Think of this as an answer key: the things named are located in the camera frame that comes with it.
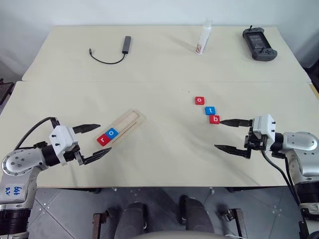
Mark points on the dark crate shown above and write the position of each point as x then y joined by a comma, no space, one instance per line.
5,90

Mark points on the red letter tile o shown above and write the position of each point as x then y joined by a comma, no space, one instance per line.
200,100

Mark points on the blue letter tile t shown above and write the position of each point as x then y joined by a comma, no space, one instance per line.
210,110

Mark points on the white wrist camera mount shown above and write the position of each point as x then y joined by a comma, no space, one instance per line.
62,138
264,125

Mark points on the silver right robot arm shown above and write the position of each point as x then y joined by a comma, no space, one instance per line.
302,144

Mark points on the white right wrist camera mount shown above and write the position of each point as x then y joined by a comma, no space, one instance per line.
264,125

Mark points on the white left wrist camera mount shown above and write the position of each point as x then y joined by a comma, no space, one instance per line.
62,138

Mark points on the dark rounded shape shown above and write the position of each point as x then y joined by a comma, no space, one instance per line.
197,214
134,219

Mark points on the dark grey handheld controller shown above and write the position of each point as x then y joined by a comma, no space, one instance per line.
259,43

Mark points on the rusty metal frame piece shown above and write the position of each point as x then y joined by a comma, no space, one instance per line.
236,222
98,225

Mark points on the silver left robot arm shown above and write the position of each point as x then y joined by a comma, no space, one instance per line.
17,163

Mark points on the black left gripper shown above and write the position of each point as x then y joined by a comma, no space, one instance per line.
74,156

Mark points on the black table leg bar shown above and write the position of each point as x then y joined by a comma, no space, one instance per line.
254,189
84,190

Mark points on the wooden letter tray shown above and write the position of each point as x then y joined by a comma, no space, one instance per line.
129,119

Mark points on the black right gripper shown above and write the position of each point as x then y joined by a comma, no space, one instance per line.
256,143

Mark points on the white plastic bottle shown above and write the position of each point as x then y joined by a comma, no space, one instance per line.
203,39

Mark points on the red letter tile r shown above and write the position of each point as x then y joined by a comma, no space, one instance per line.
102,140

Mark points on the blue letter tile o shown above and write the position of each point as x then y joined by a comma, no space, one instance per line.
111,133

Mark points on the red letter tile b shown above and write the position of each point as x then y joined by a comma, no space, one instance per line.
214,119

